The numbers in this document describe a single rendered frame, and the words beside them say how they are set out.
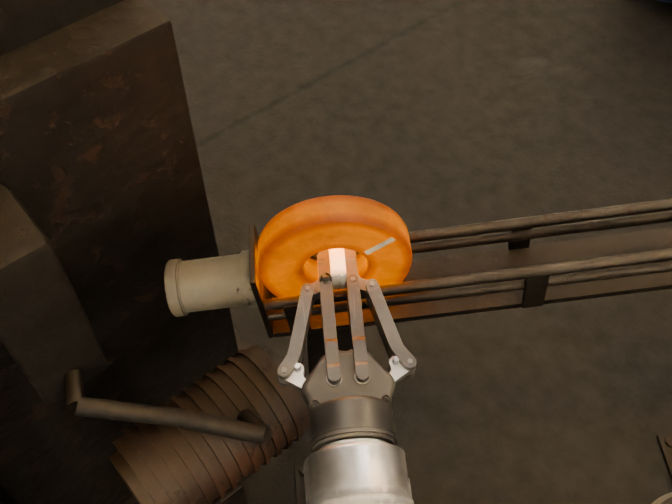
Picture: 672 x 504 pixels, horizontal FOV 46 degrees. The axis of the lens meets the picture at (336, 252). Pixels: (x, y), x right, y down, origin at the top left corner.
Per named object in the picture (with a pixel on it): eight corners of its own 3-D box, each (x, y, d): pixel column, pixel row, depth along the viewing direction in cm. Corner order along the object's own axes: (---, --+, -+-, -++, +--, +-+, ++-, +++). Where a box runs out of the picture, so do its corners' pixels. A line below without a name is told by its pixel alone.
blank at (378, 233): (323, 301, 89) (325, 326, 87) (224, 242, 79) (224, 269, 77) (438, 242, 82) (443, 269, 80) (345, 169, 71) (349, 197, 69)
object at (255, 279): (266, 281, 89) (248, 223, 80) (272, 281, 89) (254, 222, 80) (268, 338, 84) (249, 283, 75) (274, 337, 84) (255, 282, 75)
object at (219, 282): (180, 280, 86) (165, 248, 81) (261, 270, 85) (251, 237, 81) (178, 327, 82) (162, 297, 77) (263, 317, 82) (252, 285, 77)
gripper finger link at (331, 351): (343, 396, 73) (328, 398, 73) (331, 290, 78) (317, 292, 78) (344, 380, 69) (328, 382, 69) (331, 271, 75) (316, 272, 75)
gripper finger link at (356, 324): (353, 380, 69) (369, 379, 69) (346, 270, 75) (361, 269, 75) (352, 396, 73) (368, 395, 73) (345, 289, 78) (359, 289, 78)
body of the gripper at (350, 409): (306, 468, 71) (300, 372, 76) (399, 461, 71) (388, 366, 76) (304, 442, 65) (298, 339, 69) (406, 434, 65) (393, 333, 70)
